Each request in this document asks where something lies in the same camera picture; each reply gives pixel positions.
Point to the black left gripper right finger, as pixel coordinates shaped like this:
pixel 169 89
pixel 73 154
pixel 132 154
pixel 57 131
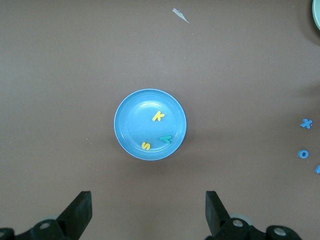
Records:
pixel 217 217

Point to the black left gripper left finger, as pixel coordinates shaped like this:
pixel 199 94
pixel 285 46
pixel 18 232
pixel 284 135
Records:
pixel 75 215

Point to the teal letter y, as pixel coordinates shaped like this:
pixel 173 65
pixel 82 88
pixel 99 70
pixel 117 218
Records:
pixel 167 139

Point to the yellow letter s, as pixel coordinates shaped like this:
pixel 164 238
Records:
pixel 146 145

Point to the yellow letter k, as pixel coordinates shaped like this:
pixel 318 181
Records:
pixel 158 116

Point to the blue letter o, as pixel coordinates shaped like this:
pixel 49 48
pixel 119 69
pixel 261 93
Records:
pixel 299 154

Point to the blue letter m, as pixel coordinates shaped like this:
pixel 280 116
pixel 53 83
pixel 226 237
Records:
pixel 318 169

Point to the blue plate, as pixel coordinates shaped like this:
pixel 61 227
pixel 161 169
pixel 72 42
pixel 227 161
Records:
pixel 135 120

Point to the blue letter x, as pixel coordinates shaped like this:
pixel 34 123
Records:
pixel 306 123

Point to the white tape scrap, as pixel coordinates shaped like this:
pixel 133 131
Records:
pixel 178 13

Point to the pale green plate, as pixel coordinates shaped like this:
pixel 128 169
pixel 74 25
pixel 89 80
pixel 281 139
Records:
pixel 317 12

